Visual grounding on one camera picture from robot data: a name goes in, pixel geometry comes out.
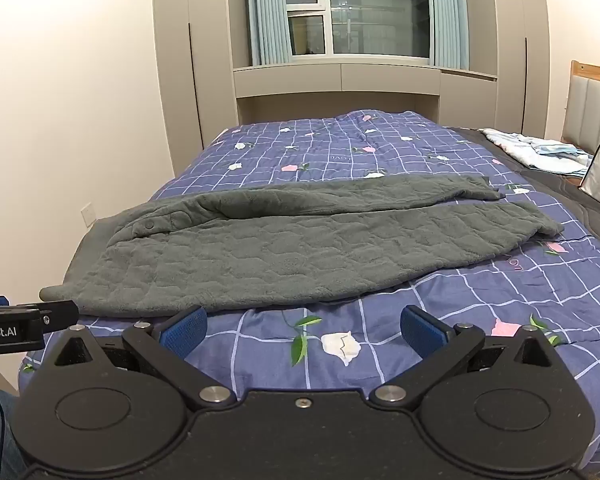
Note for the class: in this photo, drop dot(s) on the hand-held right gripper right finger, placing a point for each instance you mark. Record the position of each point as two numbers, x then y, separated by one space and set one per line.
422 331

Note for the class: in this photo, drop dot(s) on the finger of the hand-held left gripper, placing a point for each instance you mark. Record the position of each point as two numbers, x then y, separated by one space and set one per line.
60 314

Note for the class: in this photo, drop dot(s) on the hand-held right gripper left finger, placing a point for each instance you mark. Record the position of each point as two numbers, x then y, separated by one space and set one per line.
184 332

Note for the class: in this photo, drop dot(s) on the grey quilted pants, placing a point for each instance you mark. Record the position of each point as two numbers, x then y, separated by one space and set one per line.
260 255

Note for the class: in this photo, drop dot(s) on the purple floral checked bed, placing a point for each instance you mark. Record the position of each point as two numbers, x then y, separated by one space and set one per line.
380 160

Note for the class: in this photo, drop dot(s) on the patterned pillow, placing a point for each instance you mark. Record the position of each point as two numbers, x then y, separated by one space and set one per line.
535 152

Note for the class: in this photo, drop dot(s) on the beige wardrobe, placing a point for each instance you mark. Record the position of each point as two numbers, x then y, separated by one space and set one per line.
520 45
195 70

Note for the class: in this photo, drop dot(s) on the padded wooden headboard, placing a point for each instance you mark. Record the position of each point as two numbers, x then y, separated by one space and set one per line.
592 105

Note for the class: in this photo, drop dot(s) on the light blue curtain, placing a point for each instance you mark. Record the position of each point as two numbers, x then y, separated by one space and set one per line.
267 10
447 12

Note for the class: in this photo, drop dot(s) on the window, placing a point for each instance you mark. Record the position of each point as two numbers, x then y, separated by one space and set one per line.
355 7

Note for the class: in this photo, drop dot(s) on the wall outlet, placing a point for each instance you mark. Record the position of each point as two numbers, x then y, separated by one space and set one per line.
88 215

